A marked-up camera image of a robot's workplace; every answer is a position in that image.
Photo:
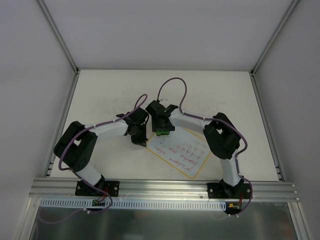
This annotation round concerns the aluminium mounting rail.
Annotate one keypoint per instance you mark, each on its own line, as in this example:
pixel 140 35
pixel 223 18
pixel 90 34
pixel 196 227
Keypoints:
pixel 185 190

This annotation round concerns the yellow framed small whiteboard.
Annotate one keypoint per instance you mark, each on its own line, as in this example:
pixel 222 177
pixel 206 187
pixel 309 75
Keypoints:
pixel 181 149

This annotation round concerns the left aluminium frame post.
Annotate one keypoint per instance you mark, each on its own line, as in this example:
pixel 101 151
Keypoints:
pixel 57 34

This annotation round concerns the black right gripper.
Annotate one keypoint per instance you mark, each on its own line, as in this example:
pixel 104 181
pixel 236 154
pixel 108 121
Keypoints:
pixel 162 126

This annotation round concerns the green bone-shaped eraser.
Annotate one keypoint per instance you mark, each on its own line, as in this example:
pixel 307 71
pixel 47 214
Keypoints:
pixel 162 133

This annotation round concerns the right aluminium frame post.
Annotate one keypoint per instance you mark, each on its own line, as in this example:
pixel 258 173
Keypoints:
pixel 275 34

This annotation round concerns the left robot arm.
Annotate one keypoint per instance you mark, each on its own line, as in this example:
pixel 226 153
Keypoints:
pixel 75 148

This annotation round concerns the aluminium frame post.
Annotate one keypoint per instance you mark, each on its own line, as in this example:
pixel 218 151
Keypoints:
pixel 57 34
pixel 275 34

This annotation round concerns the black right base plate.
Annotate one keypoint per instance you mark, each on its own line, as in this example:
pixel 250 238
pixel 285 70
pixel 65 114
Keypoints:
pixel 215 191

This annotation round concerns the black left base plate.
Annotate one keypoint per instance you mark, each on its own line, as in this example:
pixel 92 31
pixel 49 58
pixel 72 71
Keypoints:
pixel 111 187

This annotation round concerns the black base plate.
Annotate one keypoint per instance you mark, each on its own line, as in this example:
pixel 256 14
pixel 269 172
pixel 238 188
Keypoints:
pixel 111 187
pixel 215 191

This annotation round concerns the white slotted cable duct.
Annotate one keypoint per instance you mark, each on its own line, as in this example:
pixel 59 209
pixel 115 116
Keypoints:
pixel 134 204

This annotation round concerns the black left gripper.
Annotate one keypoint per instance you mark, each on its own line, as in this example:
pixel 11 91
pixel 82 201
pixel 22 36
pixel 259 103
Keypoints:
pixel 138 137

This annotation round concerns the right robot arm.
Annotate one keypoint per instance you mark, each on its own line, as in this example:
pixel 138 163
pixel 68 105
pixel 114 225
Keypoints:
pixel 222 138

